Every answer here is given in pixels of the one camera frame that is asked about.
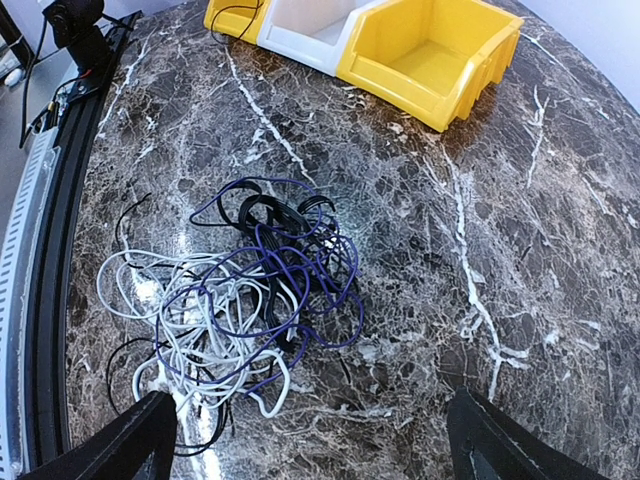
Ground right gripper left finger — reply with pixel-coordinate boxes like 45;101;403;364
22;391;177;479

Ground black front rail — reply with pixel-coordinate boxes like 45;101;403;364
22;13;141;472

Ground white cable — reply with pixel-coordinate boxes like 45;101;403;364
96;249;301;420

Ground yellow bin near front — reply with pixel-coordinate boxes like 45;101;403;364
204;0;271;44

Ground white slotted cable duct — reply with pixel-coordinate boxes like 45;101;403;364
1;127;60;479

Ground purple cable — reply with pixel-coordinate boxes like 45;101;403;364
154;177;365;396

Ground white plastic bin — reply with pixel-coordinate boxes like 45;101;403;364
257;0;382;77

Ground yellow bin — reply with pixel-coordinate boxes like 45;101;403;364
204;0;271;44
337;0;524;132

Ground yellow bin near back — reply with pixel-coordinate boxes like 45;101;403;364
337;0;524;132

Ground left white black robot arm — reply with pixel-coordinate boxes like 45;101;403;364
43;0;111;74

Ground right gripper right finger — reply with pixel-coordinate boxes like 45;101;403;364
446;387;603;480

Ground thin black cable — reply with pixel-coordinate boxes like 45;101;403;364
105;192;236;457

